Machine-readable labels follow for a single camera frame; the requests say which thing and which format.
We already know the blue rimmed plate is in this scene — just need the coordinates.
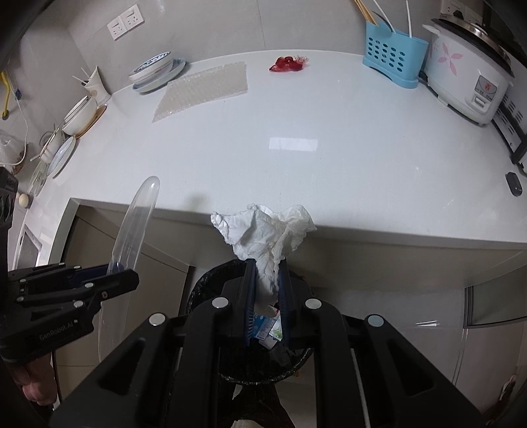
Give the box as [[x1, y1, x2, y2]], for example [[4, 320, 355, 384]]
[[132, 59, 186, 93]]

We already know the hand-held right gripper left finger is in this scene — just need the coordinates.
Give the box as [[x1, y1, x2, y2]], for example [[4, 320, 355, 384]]
[[49, 259, 258, 428]]

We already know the green white small carton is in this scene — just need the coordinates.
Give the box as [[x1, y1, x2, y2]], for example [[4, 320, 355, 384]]
[[267, 317, 286, 350]]

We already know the white paper cup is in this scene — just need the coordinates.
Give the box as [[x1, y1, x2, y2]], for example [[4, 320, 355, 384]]
[[84, 66, 112, 105]]

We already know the white flowered rice cooker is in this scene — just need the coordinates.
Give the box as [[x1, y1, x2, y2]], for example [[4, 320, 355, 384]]
[[422, 16, 515, 126]]

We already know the person's left hand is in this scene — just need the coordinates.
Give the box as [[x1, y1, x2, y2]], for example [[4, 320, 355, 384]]
[[12, 353, 58, 408]]

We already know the black lined trash bin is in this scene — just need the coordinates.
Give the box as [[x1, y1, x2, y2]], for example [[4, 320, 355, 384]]
[[185, 259, 314, 385]]

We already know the white cable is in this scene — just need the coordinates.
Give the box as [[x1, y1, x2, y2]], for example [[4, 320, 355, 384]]
[[12, 88, 30, 165]]

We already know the blue patterned bowl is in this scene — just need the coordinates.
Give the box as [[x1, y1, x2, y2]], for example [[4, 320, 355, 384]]
[[128, 51, 171, 82]]

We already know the blue perforated utensil holder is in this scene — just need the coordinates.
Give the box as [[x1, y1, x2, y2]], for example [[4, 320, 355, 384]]
[[362, 20, 429, 89]]

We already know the clear plastic bag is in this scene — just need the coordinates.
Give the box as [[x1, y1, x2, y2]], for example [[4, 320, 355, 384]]
[[0, 134, 29, 174]]

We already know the white bowl with red mark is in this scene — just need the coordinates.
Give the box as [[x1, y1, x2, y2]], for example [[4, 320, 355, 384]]
[[131, 62, 174, 86]]

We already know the large white bowl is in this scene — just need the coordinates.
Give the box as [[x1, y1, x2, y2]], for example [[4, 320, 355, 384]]
[[62, 95, 99, 136]]

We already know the dark shelf unit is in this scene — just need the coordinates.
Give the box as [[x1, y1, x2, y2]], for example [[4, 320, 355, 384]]
[[480, 0, 527, 62]]

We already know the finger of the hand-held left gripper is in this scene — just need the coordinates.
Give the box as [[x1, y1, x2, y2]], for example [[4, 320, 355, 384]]
[[7, 262, 124, 291], [15, 269, 140, 317]]

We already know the white tissue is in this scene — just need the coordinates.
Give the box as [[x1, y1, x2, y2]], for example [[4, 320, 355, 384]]
[[211, 202, 318, 301]]

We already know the small white cup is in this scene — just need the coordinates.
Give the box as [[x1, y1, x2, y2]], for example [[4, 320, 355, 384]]
[[41, 129, 67, 163]]

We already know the person's dark trouser leg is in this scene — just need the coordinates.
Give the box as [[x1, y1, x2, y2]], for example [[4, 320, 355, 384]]
[[216, 379, 297, 428]]

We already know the yellow hose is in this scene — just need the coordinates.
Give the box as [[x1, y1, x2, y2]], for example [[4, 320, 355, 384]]
[[0, 70, 11, 120]]

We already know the wooden chopstick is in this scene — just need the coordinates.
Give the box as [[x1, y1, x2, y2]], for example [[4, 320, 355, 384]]
[[354, 0, 374, 24], [359, 0, 378, 25]]

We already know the wooden board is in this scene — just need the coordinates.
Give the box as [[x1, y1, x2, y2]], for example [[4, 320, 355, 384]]
[[74, 104, 108, 138]]

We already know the blue white milk carton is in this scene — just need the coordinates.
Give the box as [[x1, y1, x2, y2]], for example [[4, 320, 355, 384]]
[[252, 313, 274, 342]]

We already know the grey counter cabinet front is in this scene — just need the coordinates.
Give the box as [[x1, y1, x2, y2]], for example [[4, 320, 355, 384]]
[[41, 198, 527, 330]]

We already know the white blue rimmed dish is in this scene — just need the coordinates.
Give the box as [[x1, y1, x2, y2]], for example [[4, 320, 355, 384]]
[[51, 136, 77, 179]]

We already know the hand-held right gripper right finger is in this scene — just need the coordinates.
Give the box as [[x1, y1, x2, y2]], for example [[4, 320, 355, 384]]
[[278, 259, 488, 428]]

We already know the white countertop appliance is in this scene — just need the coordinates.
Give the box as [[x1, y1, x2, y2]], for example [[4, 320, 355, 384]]
[[492, 76, 527, 165]]

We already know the clear bubble wrap sheet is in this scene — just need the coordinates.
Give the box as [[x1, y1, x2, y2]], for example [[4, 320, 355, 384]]
[[152, 61, 250, 123]]

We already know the clear drinking glass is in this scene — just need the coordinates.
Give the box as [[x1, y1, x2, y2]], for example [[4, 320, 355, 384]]
[[29, 165, 46, 196]]

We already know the clear plastic bottle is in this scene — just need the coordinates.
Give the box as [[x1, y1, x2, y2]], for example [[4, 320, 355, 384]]
[[98, 175, 160, 361]]

